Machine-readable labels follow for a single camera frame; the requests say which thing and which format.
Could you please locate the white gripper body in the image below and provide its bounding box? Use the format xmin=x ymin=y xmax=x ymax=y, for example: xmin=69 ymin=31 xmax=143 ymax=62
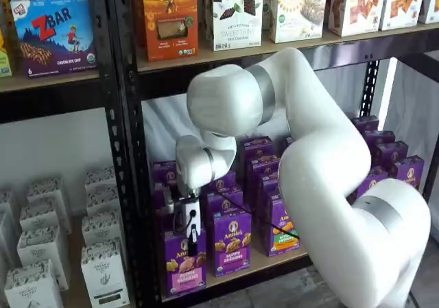
xmin=178 ymin=198 xmax=201 ymax=236

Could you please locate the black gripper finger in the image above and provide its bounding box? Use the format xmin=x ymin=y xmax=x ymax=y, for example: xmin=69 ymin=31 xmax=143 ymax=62
xmin=187 ymin=223 xmax=199 ymax=257

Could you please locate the purple box pink label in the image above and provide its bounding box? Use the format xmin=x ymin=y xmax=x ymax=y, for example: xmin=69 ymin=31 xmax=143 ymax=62
xmin=152 ymin=182 xmax=174 ymax=211
xmin=163 ymin=227 xmax=208 ymax=298
xmin=151 ymin=159 xmax=178 ymax=185

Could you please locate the purple box brown label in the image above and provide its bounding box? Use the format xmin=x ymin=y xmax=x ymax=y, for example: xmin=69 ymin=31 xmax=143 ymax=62
xmin=346 ymin=165 xmax=390 ymax=206

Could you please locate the orange cracker box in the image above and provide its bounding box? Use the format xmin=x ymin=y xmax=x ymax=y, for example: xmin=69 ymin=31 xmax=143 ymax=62
xmin=141 ymin=0 xmax=200 ymax=62

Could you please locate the purple Annie's snack box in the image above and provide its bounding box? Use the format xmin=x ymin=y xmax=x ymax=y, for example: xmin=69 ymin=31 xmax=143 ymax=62
xmin=388 ymin=154 xmax=426 ymax=191
xmin=362 ymin=130 xmax=396 ymax=150
xmin=374 ymin=140 xmax=410 ymax=167
xmin=349 ymin=115 xmax=381 ymax=134

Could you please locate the white Sweet Thins box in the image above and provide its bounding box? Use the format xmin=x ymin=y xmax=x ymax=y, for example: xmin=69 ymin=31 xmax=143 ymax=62
xmin=205 ymin=0 xmax=265 ymax=52

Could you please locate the blue Z Bar box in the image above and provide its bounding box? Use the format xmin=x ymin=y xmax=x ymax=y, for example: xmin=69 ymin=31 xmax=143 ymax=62
xmin=9 ymin=0 xmax=99 ymax=79

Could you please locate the Simple Mills bar box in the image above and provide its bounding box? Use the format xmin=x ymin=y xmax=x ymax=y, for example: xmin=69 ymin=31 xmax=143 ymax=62
xmin=263 ymin=0 xmax=326 ymax=45

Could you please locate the yellow snack bar box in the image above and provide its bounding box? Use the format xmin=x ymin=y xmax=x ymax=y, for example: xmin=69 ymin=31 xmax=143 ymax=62
xmin=0 ymin=26 xmax=14 ymax=79

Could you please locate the orange pretzel crackers box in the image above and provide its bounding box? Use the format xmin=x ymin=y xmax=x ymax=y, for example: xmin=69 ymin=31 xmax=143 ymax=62
xmin=327 ymin=0 xmax=385 ymax=38

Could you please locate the blue sea salt crackers box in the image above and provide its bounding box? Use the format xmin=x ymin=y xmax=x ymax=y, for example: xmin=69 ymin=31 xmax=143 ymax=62
xmin=378 ymin=0 xmax=429 ymax=32

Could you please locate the black metal shelving rack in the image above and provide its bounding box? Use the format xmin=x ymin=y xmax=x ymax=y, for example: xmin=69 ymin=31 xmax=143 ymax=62
xmin=109 ymin=0 xmax=439 ymax=308
xmin=0 ymin=0 xmax=138 ymax=308

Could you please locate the white organic pastry carton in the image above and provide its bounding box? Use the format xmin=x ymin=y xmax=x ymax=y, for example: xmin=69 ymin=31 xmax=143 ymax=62
xmin=26 ymin=176 xmax=72 ymax=209
xmin=3 ymin=259 xmax=65 ymax=308
xmin=19 ymin=200 xmax=69 ymax=235
xmin=16 ymin=224 xmax=71 ymax=291
xmin=84 ymin=184 xmax=120 ymax=217
xmin=81 ymin=211 xmax=123 ymax=249
xmin=84 ymin=166 xmax=118 ymax=189
xmin=80 ymin=238 xmax=131 ymax=308
xmin=0 ymin=188 xmax=17 ymax=220

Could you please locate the short black cable loop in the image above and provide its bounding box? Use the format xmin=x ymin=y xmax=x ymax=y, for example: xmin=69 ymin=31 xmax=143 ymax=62
xmin=172 ymin=201 xmax=189 ymax=236

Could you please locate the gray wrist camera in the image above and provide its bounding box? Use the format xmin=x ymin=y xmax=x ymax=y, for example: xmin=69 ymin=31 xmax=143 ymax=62
xmin=162 ymin=187 xmax=178 ymax=215

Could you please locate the long black cable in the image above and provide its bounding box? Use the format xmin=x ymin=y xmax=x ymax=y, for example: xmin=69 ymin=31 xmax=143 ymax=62
xmin=217 ymin=191 xmax=301 ymax=240

